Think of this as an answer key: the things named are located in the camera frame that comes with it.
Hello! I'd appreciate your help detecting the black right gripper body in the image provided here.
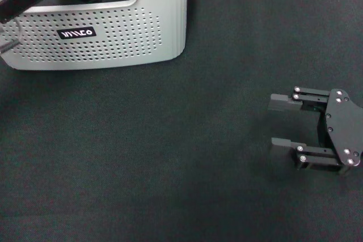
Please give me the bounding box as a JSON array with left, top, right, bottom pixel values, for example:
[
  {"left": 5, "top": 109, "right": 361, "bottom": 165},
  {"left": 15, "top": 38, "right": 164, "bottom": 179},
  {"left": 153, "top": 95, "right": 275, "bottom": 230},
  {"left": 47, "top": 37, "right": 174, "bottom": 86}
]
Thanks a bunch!
[{"left": 317, "top": 88, "right": 363, "bottom": 175}]

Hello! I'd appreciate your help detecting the grey perforated plastic storage box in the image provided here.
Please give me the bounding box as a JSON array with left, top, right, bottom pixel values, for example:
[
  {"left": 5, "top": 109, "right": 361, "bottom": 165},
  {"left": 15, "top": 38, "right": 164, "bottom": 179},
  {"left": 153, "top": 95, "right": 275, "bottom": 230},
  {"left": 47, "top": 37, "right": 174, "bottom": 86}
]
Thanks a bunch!
[{"left": 0, "top": 0, "right": 189, "bottom": 71}]

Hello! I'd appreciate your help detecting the black tablecloth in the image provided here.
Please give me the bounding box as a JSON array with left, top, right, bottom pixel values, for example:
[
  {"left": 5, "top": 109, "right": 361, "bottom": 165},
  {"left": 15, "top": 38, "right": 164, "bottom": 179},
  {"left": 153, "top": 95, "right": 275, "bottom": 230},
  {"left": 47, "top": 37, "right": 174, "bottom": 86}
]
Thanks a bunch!
[{"left": 0, "top": 0, "right": 363, "bottom": 242}]

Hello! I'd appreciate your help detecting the left arm cable with connector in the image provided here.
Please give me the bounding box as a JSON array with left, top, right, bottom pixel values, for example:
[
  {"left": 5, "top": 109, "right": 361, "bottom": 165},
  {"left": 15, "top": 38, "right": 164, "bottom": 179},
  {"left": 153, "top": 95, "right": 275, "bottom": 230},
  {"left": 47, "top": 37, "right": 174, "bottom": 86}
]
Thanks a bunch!
[{"left": 0, "top": 16, "right": 24, "bottom": 55}]

